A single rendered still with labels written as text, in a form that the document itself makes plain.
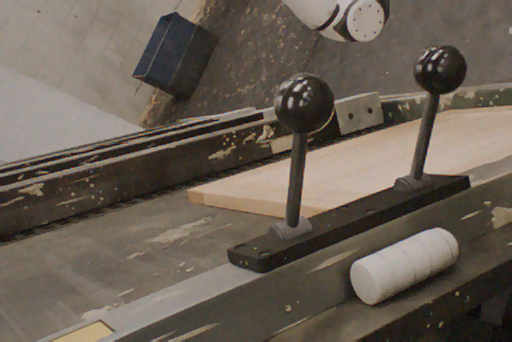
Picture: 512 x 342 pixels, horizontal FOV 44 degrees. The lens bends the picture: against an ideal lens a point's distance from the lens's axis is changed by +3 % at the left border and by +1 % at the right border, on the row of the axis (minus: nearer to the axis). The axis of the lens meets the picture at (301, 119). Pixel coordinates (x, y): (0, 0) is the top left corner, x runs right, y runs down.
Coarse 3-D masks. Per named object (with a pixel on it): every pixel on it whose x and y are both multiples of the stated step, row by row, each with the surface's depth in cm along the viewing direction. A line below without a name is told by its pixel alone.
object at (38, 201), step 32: (352, 96) 140; (256, 128) 120; (352, 128) 133; (128, 160) 106; (160, 160) 109; (192, 160) 113; (224, 160) 116; (256, 160) 120; (0, 192) 96; (32, 192) 98; (64, 192) 101; (96, 192) 103; (128, 192) 106; (0, 224) 96; (32, 224) 98
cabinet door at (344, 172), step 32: (416, 128) 108; (448, 128) 100; (480, 128) 93; (288, 160) 100; (320, 160) 95; (352, 160) 89; (384, 160) 83; (448, 160) 74; (480, 160) 69; (192, 192) 90; (224, 192) 83; (256, 192) 78; (320, 192) 70; (352, 192) 66
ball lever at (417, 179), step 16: (432, 48) 43; (448, 48) 43; (416, 64) 44; (432, 64) 43; (448, 64) 43; (464, 64) 43; (416, 80) 44; (432, 80) 43; (448, 80) 43; (432, 96) 45; (432, 112) 46; (432, 128) 47; (416, 144) 47; (416, 160) 48; (416, 176) 48
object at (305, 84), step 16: (288, 80) 37; (304, 80) 37; (320, 80) 37; (288, 96) 36; (304, 96) 36; (320, 96) 36; (288, 112) 36; (304, 112) 36; (320, 112) 37; (288, 128) 37; (304, 128) 37; (320, 128) 38; (304, 144) 39; (304, 160) 40; (288, 192) 41; (288, 208) 42; (272, 224) 43; (288, 224) 42; (304, 224) 43
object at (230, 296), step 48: (480, 192) 50; (384, 240) 44; (192, 288) 39; (240, 288) 38; (288, 288) 40; (336, 288) 42; (48, 336) 37; (144, 336) 35; (192, 336) 36; (240, 336) 38
